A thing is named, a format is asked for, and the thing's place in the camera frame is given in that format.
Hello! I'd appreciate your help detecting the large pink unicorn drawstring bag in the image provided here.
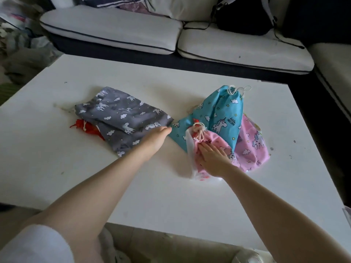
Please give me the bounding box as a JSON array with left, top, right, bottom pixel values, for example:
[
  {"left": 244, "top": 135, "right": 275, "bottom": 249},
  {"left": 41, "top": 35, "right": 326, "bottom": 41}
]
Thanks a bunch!
[{"left": 233, "top": 113, "right": 270, "bottom": 173}]

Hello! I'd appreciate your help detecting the grey unicorn drawstring bag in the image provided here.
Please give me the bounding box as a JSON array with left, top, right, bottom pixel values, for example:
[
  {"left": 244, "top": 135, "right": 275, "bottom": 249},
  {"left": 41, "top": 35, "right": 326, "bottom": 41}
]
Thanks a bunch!
[{"left": 75, "top": 86, "right": 174, "bottom": 157}]

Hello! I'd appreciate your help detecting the dark striped pillow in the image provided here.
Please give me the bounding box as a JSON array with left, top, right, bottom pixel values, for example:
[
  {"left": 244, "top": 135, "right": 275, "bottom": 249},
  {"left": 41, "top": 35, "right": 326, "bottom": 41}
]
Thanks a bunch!
[{"left": 81, "top": 0, "right": 150, "bottom": 8}]

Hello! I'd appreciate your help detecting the black backpack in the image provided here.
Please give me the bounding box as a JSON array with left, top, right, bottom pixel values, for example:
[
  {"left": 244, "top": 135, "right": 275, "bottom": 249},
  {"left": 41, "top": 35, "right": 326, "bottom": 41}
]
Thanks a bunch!
[{"left": 183, "top": 0, "right": 305, "bottom": 49}]

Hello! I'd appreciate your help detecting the blue unicorn drawstring bag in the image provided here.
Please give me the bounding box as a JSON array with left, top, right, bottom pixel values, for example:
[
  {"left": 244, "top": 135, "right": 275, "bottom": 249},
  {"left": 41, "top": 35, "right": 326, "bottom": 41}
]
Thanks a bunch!
[{"left": 168, "top": 85, "right": 252, "bottom": 156}]

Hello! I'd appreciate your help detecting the person's right hand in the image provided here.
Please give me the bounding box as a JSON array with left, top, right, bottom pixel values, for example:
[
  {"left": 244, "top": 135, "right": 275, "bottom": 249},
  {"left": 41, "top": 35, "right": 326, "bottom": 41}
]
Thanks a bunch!
[{"left": 195, "top": 141, "right": 234, "bottom": 179}]

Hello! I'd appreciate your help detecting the small pink white drawstring bag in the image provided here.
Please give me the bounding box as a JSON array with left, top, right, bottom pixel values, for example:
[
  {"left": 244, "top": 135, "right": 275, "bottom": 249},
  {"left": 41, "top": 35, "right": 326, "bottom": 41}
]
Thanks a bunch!
[{"left": 186, "top": 123, "right": 240, "bottom": 180}]

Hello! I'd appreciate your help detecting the pink patterned fabric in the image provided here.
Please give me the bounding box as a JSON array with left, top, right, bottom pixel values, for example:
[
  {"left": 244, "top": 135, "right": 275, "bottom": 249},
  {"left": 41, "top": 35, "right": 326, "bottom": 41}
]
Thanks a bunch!
[{"left": 119, "top": 2, "right": 157, "bottom": 15}]

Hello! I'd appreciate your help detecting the person's left hand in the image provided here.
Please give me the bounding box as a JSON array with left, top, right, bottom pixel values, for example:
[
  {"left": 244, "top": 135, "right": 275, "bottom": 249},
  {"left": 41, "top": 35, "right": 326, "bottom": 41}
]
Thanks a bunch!
[{"left": 138, "top": 126, "right": 172, "bottom": 162}]

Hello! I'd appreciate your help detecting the beige seat cushion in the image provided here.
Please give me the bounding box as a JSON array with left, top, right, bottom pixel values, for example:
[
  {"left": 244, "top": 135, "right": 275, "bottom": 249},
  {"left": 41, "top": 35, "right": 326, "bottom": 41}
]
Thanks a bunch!
[{"left": 99, "top": 223, "right": 265, "bottom": 263}]

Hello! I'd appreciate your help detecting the white shirt sleeve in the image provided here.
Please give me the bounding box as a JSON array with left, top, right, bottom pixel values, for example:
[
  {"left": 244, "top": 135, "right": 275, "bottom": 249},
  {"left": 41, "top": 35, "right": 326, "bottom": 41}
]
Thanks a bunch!
[{"left": 0, "top": 224, "right": 69, "bottom": 263}]

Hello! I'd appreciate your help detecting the red drawstring bag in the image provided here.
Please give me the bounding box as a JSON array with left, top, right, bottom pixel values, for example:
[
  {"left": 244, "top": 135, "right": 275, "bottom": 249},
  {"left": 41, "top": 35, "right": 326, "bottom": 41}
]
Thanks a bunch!
[{"left": 69, "top": 119, "right": 106, "bottom": 141}]

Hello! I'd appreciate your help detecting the white corner sofa cushion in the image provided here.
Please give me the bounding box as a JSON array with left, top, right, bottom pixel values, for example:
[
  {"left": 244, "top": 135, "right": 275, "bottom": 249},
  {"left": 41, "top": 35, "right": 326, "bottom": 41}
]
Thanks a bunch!
[{"left": 307, "top": 42, "right": 351, "bottom": 122}]

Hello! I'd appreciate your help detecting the pile of clothes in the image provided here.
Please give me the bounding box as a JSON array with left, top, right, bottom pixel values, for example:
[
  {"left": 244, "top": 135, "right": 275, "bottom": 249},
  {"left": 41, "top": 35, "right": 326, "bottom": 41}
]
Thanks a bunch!
[{"left": 0, "top": 0, "right": 63, "bottom": 106}]

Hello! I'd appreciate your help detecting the long white sofa seat cushion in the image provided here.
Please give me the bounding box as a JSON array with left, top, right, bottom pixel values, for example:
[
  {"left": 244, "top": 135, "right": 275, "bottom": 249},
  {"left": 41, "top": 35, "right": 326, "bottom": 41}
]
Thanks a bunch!
[{"left": 40, "top": 5, "right": 184, "bottom": 55}]

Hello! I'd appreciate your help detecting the white sofa back cushion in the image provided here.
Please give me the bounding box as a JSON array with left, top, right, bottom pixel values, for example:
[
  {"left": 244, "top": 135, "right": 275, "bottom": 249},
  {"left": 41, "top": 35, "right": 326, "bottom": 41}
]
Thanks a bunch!
[{"left": 148, "top": 0, "right": 220, "bottom": 22}]

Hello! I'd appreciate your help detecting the person's right forearm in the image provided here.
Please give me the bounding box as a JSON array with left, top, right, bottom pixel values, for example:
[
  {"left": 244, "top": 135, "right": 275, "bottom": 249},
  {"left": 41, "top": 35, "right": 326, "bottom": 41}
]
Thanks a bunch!
[{"left": 219, "top": 169, "right": 351, "bottom": 263}]

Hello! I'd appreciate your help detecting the person's left forearm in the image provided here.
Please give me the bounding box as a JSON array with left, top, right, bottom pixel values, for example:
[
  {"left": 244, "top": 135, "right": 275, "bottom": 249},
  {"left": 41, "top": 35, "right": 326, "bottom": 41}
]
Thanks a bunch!
[{"left": 16, "top": 147, "right": 157, "bottom": 263}]

